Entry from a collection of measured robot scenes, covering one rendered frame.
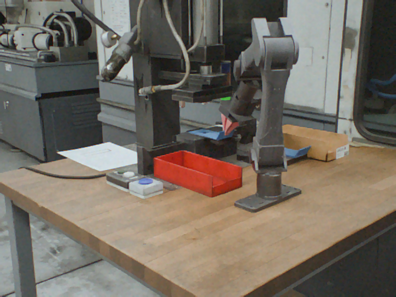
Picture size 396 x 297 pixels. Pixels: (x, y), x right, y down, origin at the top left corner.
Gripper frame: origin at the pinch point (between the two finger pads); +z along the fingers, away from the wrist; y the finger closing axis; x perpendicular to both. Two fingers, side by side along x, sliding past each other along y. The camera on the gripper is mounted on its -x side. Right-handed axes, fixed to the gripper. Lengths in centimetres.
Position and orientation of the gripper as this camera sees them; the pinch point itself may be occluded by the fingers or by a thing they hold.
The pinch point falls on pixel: (226, 132)
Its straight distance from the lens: 154.0
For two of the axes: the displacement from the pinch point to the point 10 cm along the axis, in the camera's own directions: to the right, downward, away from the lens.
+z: -3.3, 7.4, 5.8
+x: -7.3, 1.9, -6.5
